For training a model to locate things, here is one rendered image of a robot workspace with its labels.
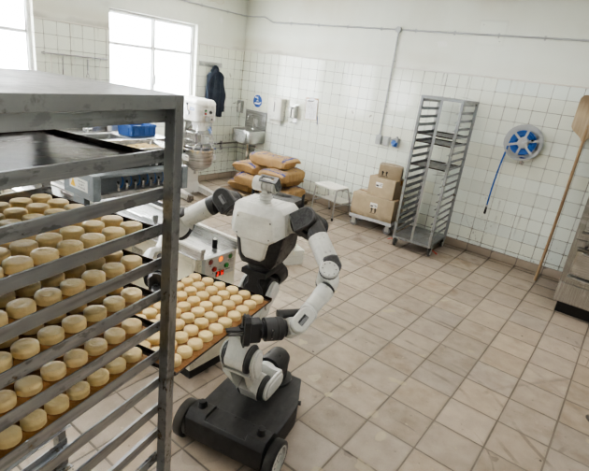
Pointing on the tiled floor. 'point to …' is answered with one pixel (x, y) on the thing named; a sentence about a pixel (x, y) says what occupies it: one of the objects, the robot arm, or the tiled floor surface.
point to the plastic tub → (294, 256)
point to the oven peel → (582, 126)
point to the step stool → (333, 195)
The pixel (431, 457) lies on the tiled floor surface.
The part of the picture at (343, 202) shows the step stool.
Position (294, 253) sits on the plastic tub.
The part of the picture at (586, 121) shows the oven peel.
